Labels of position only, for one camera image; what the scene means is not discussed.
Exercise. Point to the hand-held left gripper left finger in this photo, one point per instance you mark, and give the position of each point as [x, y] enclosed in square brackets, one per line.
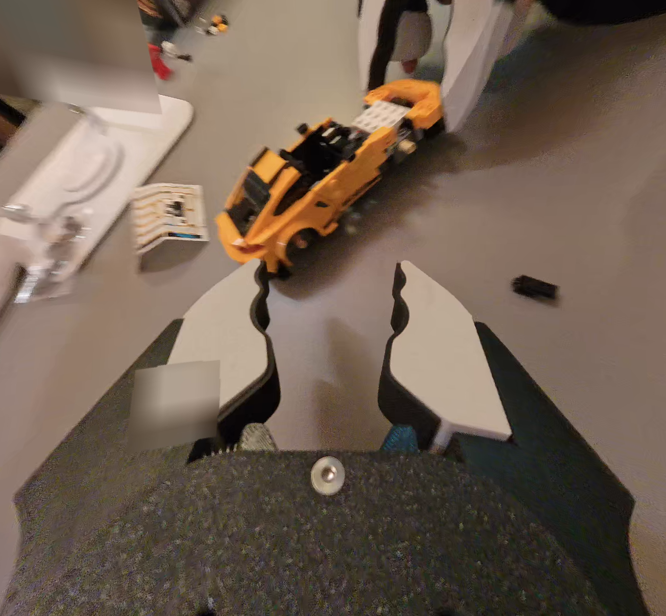
[218, 335]

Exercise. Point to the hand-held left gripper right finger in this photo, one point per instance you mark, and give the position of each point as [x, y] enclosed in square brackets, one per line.
[442, 355]

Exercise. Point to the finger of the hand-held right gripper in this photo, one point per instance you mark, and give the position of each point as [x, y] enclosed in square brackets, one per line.
[473, 43]
[372, 1]

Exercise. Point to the orange black lego car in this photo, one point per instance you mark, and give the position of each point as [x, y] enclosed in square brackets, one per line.
[322, 184]

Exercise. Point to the black lego piece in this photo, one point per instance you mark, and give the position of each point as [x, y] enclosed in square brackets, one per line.
[536, 289]

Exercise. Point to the lego sticker sheet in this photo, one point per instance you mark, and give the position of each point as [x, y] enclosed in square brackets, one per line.
[166, 215]

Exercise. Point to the small loose lego pieces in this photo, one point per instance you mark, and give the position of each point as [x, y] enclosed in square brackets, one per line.
[216, 25]

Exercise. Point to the white lego helmet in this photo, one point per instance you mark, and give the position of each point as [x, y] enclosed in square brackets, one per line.
[168, 47]

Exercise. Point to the red lego minifigure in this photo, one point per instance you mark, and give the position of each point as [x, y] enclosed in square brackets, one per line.
[158, 61]

